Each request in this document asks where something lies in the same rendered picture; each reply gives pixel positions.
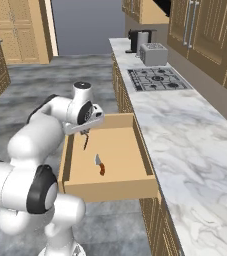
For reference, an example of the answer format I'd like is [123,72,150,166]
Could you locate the tall wooden cupboard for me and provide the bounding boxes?
[0,0,60,65]

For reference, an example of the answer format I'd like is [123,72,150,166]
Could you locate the wooden base cabinets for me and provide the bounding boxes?
[111,52,187,256]

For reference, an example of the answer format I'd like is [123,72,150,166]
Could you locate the wide wooden wall cupboard door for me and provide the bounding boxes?
[188,0,227,86]

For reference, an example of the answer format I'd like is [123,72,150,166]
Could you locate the black gas hob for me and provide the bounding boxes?
[126,66,190,93]

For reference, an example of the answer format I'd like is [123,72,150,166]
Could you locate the knife with brown handle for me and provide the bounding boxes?
[94,153,107,177]

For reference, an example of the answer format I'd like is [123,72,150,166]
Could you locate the small wooden wall cupboard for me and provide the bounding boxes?
[121,0,170,25]

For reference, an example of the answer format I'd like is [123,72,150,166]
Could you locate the black paper towel holder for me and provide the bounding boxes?
[124,28,158,55]

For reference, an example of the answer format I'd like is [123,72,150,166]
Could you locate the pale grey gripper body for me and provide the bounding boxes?
[63,114,105,136]

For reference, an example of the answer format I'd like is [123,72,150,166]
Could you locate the narrow wooden wall cupboard door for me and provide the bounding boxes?
[167,0,192,58]

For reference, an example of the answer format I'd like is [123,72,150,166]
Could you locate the black range hood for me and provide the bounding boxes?
[152,0,172,17]

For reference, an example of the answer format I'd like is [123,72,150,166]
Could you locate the dark metallic utensil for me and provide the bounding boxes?
[82,133,90,151]

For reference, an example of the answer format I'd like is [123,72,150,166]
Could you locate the grey toaster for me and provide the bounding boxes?
[138,42,169,67]

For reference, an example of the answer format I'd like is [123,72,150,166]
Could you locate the grey cupboard door handle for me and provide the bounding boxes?
[182,0,191,47]
[190,0,200,49]

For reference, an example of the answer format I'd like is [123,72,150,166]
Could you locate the open wooden drawer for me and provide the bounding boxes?
[57,112,160,204]

